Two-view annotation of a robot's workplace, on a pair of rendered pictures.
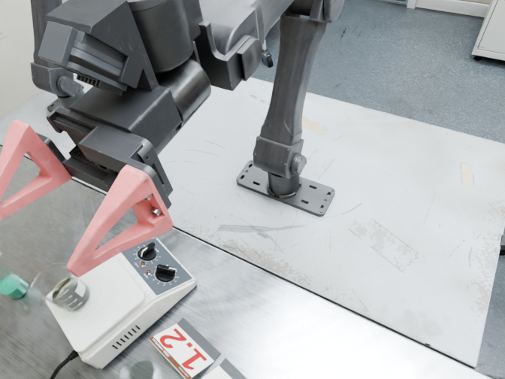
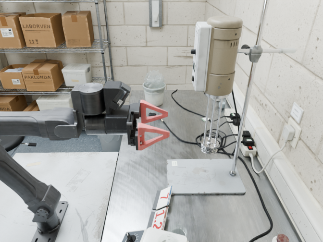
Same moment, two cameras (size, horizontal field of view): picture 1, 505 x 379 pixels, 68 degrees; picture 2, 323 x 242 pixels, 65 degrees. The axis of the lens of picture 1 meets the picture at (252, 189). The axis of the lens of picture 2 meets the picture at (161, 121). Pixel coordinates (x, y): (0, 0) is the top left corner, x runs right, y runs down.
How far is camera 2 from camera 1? 0.78 m
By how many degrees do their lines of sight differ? 85
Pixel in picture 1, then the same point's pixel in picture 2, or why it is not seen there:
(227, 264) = (109, 230)
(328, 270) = (98, 192)
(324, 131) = not seen: outside the picture
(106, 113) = (126, 110)
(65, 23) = (120, 85)
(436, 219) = (61, 168)
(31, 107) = not seen: outside the picture
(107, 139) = (134, 107)
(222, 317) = (136, 218)
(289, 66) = (14, 165)
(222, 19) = (62, 111)
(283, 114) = (35, 180)
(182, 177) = not seen: outside the picture
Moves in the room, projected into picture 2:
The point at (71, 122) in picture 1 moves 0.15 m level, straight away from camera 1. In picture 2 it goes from (130, 120) to (92, 157)
